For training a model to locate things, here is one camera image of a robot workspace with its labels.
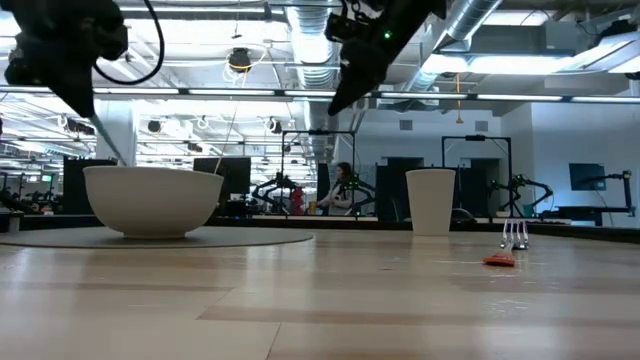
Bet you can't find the ribbed silver ventilation duct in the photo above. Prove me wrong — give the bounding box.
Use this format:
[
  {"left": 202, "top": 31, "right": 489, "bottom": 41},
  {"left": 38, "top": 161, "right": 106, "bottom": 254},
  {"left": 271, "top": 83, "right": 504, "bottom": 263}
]
[{"left": 283, "top": 0, "right": 342, "bottom": 162}]

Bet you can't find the grey ceramic bowl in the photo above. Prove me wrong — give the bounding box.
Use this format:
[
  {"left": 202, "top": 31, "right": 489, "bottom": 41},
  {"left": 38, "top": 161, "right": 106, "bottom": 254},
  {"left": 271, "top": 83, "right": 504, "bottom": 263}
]
[{"left": 82, "top": 165, "right": 225, "bottom": 240}]

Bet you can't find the black monitor back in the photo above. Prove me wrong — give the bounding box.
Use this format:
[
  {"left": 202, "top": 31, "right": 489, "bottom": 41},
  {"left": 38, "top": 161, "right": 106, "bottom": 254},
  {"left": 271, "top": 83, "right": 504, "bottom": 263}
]
[
  {"left": 193, "top": 156, "right": 253, "bottom": 202},
  {"left": 62, "top": 158, "right": 119, "bottom": 216}
]

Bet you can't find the black background rig frame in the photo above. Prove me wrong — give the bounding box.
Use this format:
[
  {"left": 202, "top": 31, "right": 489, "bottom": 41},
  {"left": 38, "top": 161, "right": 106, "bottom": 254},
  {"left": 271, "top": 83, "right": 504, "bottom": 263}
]
[
  {"left": 280, "top": 129, "right": 358, "bottom": 217},
  {"left": 441, "top": 134, "right": 514, "bottom": 219}
]

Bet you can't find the dark wall screen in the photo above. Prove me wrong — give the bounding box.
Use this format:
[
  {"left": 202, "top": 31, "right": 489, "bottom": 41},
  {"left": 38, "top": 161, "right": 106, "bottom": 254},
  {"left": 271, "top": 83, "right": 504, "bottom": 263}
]
[{"left": 568, "top": 162, "right": 608, "bottom": 193}]

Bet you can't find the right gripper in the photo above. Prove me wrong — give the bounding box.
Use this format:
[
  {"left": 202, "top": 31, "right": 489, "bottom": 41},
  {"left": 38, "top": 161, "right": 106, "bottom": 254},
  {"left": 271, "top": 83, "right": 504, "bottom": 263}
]
[{"left": 324, "top": 0, "right": 449, "bottom": 118}]

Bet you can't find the smooth silver ventilation duct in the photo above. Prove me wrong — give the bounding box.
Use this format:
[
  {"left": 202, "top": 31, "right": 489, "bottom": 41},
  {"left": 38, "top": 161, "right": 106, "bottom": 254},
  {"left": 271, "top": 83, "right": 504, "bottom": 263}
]
[{"left": 399, "top": 0, "right": 504, "bottom": 97}]

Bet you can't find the red object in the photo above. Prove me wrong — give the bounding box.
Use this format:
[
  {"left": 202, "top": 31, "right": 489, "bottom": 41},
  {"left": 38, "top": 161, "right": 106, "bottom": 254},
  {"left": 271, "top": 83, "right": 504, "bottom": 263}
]
[{"left": 289, "top": 185, "right": 307, "bottom": 217}]

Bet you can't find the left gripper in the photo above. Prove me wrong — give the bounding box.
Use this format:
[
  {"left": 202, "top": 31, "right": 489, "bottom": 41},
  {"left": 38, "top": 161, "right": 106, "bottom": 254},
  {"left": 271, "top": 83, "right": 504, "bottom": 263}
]
[{"left": 0, "top": 0, "right": 129, "bottom": 120}]

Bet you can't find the orange-handled silver fork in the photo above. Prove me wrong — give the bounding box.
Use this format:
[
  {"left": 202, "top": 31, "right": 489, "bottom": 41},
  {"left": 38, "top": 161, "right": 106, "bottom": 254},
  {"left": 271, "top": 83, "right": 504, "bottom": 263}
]
[{"left": 482, "top": 218, "right": 531, "bottom": 268}]

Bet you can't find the black ceiling cable reel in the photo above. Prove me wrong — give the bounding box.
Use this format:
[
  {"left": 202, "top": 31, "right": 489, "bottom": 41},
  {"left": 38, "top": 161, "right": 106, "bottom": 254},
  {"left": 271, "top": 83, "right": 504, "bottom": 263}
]
[{"left": 227, "top": 46, "right": 254, "bottom": 74}]

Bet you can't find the black aluminium table frame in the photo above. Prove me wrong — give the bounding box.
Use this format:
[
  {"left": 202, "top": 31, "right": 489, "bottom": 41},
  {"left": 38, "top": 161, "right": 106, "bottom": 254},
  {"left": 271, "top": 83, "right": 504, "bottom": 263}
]
[{"left": 0, "top": 213, "right": 640, "bottom": 246}]

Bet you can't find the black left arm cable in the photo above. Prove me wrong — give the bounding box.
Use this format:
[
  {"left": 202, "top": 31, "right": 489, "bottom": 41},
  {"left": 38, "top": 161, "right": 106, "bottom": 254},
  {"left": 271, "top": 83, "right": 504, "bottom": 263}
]
[{"left": 93, "top": 0, "right": 167, "bottom": 87}]

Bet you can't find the grey ceramic cup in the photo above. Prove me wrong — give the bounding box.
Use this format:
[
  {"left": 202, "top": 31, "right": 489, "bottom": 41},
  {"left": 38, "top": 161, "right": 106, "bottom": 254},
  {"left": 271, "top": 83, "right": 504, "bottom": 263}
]
[{"left": 404, "top": 168, "right": 458, "bottom": 238}]

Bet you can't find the person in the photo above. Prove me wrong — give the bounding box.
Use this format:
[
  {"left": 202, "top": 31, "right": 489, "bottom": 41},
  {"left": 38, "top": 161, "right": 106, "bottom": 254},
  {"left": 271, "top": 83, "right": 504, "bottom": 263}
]
[{"left": 316, "top": 161, "right": 354, "bottom": 217}]

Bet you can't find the round grey placemat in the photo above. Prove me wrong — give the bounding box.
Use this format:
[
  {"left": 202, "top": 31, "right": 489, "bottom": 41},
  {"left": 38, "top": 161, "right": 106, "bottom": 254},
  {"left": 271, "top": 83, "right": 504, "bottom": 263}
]
[{"left": 0, "top": 225, "right": 316, "bottom": 251}]

